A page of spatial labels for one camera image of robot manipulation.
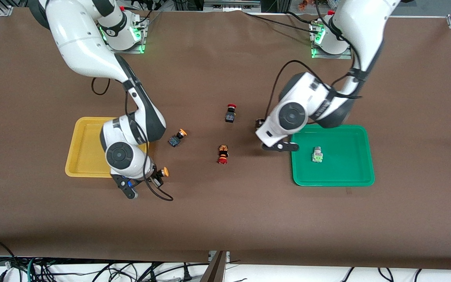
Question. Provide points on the green plastic tray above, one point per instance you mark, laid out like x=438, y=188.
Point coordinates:
x=343, y=164

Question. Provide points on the green square button switch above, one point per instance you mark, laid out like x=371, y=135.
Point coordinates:
x=318, y=155

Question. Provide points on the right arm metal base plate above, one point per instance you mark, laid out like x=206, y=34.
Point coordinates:
x=139, y=45

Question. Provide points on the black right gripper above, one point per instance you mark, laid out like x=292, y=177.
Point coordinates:
x=154, y=175

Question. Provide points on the aluminium frame rail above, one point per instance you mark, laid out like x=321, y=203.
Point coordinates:
x=231, y=4

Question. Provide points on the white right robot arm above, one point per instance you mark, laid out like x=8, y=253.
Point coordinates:
x=80, y=39

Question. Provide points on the red button black body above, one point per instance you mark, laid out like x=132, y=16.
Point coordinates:
x=230, y=113

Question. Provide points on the yellow push button switch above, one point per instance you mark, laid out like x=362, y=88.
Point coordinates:
x=165, y=171
x=177, y=138

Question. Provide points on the brown table cloth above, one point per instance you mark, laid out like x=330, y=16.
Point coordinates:
x=217, y=211

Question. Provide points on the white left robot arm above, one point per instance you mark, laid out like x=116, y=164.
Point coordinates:
x=362, y=31

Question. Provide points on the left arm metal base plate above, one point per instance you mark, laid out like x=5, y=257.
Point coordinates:
x=317, y=53

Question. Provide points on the dark metal profile bar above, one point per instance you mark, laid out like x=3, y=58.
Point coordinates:
x=214, y=270

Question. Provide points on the yellow plastic tray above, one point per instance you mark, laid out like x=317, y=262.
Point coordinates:
x=86, y=149

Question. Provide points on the red button orange body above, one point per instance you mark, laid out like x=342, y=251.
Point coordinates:
x=223, y=154

